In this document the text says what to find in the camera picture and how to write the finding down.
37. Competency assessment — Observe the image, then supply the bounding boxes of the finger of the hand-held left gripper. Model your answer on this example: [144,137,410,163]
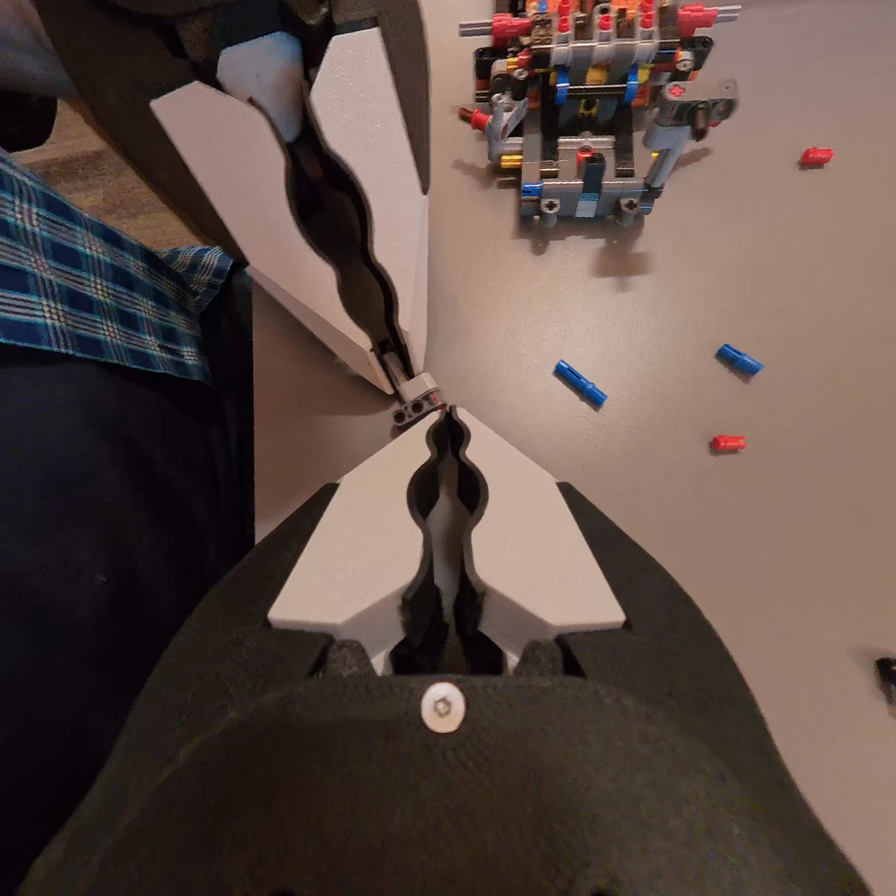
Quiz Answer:
[150,35,399,395]
[307,21,430,373]

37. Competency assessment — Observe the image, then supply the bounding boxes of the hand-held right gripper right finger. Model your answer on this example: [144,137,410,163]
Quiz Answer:
[451,406,627,672]

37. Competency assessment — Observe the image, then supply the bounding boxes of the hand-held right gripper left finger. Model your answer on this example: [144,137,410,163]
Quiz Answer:
[267,412,446,674]

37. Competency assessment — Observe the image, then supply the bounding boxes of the small grey lego connector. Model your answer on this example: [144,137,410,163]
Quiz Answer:
[381,352,447,428]

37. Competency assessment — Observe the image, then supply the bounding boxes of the blue lego pin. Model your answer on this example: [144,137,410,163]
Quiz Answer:
[714,343,765,378]
[553,359,609,410]

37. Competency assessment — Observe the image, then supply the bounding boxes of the multicoloured lego technic model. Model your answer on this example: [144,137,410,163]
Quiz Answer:
[458,0,743,232]

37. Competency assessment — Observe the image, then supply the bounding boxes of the blue plaid shirt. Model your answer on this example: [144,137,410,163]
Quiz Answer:
[0,148,235,385]

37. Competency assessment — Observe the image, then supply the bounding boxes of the dark trousers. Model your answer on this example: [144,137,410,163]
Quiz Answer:
[0,269,256,883]

